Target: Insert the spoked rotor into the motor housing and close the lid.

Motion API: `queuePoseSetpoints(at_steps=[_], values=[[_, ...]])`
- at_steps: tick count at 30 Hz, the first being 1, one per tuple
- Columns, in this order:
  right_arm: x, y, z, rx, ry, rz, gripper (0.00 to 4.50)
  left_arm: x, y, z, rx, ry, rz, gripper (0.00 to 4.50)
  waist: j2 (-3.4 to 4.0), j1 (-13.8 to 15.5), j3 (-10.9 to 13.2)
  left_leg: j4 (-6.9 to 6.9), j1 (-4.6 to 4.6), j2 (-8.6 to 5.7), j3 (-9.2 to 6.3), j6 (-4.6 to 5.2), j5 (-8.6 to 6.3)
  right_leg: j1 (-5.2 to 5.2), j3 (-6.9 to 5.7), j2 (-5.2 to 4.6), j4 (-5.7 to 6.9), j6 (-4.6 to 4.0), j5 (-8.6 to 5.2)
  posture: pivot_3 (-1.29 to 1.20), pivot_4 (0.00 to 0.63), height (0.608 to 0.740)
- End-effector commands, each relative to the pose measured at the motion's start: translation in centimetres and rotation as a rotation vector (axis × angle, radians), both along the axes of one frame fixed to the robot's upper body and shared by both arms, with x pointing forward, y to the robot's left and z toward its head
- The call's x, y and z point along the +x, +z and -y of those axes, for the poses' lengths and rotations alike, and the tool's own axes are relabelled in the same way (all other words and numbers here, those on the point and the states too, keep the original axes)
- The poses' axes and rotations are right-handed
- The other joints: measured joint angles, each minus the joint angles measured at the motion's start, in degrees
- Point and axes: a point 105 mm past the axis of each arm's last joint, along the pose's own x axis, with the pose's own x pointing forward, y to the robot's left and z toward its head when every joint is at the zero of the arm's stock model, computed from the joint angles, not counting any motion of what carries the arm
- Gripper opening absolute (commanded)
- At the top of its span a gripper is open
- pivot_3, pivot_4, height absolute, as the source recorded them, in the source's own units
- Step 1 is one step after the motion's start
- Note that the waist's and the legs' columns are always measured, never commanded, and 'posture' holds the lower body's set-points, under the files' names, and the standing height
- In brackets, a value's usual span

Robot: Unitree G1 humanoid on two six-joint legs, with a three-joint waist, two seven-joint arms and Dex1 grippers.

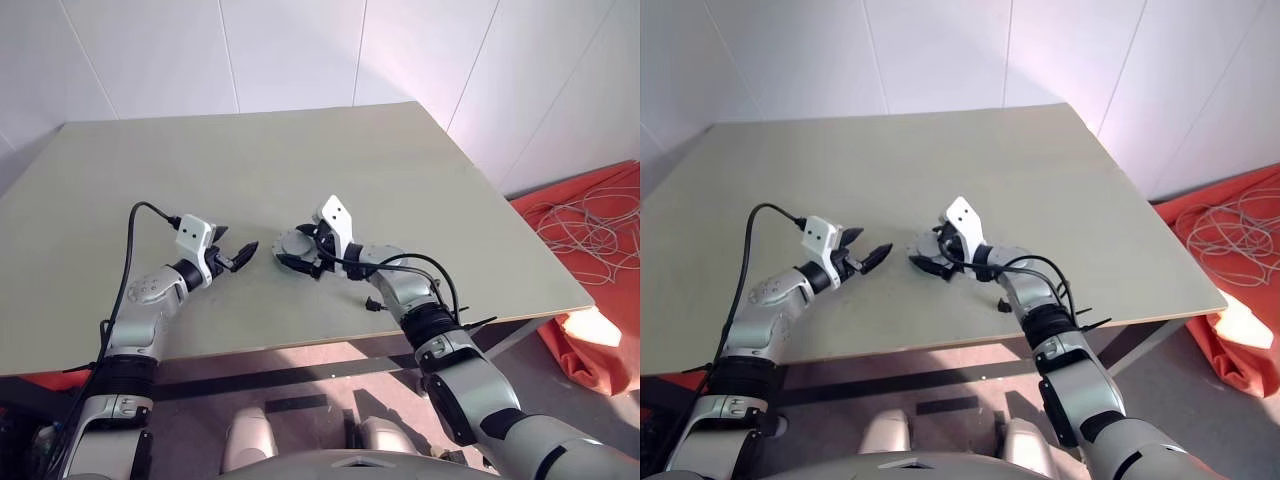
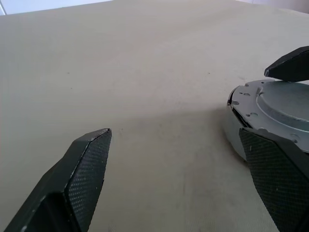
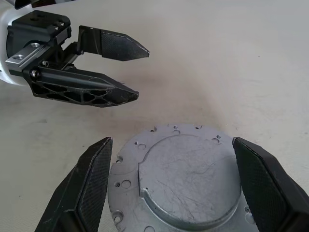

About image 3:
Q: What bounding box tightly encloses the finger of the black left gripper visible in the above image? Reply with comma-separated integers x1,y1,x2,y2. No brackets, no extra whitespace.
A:
76,25,151,62
22,66,140,108

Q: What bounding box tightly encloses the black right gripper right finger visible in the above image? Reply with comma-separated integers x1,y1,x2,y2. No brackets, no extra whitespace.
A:
232,136,309,232

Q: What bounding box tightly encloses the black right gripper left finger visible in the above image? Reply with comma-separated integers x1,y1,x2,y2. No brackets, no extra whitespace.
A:
33,136,114,232

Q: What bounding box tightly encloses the silver motor lid with circuit board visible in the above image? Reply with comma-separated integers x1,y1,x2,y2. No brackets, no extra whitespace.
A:
107,123,261,232

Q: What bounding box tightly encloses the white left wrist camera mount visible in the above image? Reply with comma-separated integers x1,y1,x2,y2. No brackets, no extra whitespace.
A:
0,0,78,88

